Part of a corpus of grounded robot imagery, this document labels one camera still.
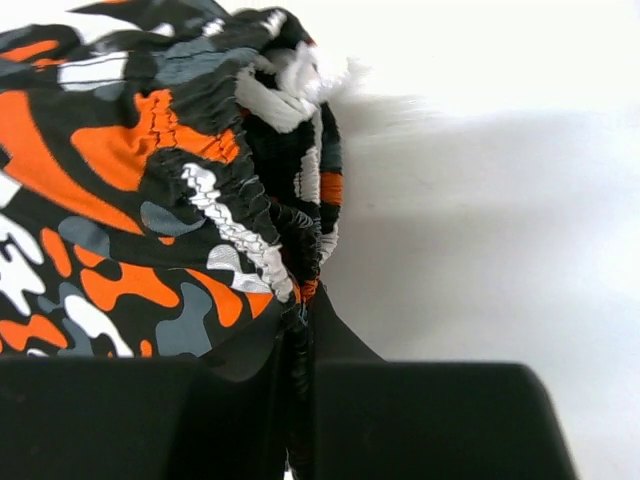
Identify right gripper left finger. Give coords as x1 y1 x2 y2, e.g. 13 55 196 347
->
1 308 286 479

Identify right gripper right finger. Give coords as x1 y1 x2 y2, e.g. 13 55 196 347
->
309 289 576 480

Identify orange camouflage shorts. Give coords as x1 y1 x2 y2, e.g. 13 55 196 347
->
0 0 371 480

